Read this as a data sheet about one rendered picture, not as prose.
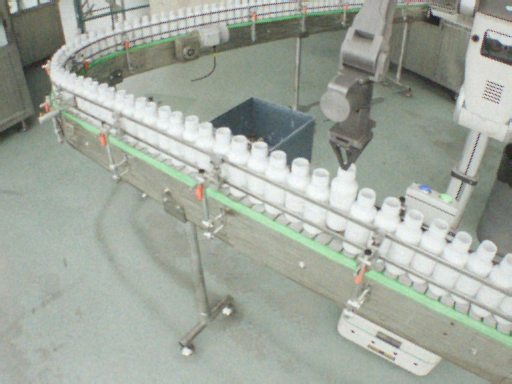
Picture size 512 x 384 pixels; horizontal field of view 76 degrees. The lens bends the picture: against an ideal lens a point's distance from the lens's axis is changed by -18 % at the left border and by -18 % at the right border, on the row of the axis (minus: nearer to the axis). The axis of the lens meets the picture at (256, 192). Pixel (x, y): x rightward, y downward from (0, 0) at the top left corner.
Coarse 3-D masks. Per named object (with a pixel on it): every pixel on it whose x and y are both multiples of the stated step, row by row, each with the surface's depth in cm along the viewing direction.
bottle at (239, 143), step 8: (240, 136) 99; (232, 144) 97; (240, 144) 96; (232, 152) 99; (240, 152) 98; (248, 152) 99; (232, 160) 98; (240, 160) 98; (232, 168) 100; (232, 176) 102; (240, 176) 101; (240, 184) 103; (232, 192) 105; (240, 192) 104
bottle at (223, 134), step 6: (222, 132) 102; (228, 132) 101; (222, 138) 100; (228, 138) 100; (216, 144) 102; (222, 144) 101; (228, 144) 101; (216, 150) 101; (222, 150) 101; (228, 150) 101; (222, 168) 104; (228, 168) 105; (222, 174) 106; (228, 174) 106; (222, 186) 108; (228, 186) 108
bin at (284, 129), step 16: (224, 112) 154; (240, 112) 162; (256, 112) 168; (272, 112) 163; (288, 112) 157; (240, 128) 167; (256, 128) 174; (272, 128) 168; (288, 128) 162; (304, 128) 147; (272, 144) 173; (288, 144) 141; (304, 144) 152; (288, 160) 146
